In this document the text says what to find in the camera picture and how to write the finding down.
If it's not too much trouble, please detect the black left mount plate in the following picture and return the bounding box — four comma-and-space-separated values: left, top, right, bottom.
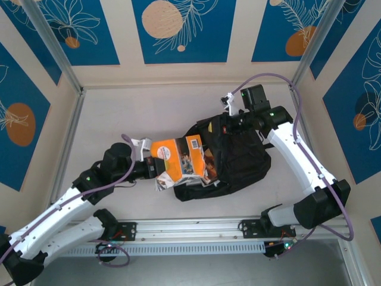
82, 220, 138, 242

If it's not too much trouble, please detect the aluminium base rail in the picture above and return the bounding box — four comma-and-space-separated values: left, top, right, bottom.
25, 219, 354, 245

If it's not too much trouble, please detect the white slotted cable duct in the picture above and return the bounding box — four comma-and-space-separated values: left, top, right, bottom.
38, 241, 266, 257

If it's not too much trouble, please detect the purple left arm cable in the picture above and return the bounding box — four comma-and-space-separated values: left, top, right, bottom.
0, 133, 140, 284

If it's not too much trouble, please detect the aluminium frame post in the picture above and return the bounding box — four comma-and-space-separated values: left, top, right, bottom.
22, 0, 85, 94
290, 0, 367, 90

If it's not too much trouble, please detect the small circuit board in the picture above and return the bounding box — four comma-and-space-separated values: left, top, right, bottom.
264, 240, 298, 257
95, 241, 120, 254

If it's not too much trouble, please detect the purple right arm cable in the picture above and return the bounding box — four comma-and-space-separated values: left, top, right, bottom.
230, 73, 355, 260

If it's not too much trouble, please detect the black right mount plate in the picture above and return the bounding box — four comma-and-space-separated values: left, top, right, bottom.
239, 219, 297, 239

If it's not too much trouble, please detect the black mount plate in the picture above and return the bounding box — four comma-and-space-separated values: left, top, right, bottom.
82, 220, 138, 242
239, 219, 297, 239

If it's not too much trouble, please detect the black backpack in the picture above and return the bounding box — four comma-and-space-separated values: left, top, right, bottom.
173, 112, 273, 203

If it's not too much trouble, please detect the torn orange white booklet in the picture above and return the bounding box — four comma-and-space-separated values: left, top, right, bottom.
150, 133, 220, 193

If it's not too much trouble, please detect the aluminium table side rail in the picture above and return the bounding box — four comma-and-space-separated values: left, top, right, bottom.
44, 89, 87, 223
288, 83, 360, 286

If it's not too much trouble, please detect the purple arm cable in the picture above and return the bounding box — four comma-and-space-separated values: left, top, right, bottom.
230, 73, 355, 260
0, 133, 140, 284

